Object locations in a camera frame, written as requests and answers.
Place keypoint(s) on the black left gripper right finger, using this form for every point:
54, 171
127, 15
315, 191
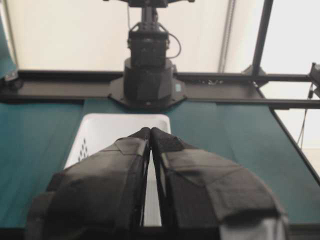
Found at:
204, 196

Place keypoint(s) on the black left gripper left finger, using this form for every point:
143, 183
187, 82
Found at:
99, 198

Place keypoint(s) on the white plastic basket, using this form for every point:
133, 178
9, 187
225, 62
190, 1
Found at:
99, 130

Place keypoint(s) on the black metal frame rail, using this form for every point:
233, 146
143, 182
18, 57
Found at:
78, 86

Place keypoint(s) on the black vertical frame post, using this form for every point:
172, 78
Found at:
261, 36

